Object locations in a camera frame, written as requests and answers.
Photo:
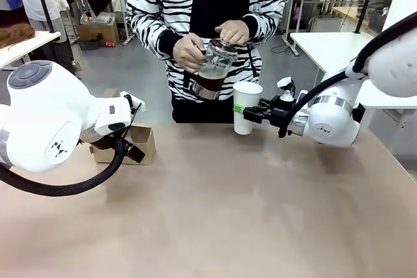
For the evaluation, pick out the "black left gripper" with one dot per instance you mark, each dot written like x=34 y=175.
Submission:
x=104 y=141

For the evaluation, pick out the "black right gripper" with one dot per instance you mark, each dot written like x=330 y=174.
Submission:
x=277 y=109

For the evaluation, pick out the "brown cardboard cup carrier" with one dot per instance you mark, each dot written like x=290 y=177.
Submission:
x=145 y=141

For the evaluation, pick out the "tall white paper cup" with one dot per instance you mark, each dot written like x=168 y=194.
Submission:
x=244 y=95

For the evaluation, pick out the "glass french press with coffee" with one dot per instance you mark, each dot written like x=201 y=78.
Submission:
x=211 y=76

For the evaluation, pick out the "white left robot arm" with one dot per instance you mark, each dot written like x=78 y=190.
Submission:
x=39 y=121

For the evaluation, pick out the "person's right forearm zebra sleeve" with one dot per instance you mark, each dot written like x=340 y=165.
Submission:
x=150 y=30

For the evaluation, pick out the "person's left forearm zebra sleeve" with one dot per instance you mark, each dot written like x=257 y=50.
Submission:
x=265 y=17

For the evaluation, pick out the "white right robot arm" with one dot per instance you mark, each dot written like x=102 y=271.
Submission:
x=335 y=121

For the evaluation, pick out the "white robot base table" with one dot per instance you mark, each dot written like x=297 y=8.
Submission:
x=391 y=100

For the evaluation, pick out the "person's left hand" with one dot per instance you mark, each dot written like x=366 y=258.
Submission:
x=236 y=30

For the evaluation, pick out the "person's right hand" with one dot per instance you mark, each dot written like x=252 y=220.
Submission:
x=184 y=51

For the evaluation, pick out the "brown cardboard box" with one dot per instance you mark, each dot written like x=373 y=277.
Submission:
x=97 y=34

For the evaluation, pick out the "white side table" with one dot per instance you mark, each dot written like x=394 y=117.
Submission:
x=29 y=47

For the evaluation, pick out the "brown furry cloth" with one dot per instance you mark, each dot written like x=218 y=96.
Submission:
x=16 y=35

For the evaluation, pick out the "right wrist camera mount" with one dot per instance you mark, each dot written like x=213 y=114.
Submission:
x=286 y=82

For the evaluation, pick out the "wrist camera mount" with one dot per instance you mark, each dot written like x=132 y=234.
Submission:
x=286 y=82
x=135 y=100

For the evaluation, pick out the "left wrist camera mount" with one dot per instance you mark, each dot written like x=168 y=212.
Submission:
x=135 y=100

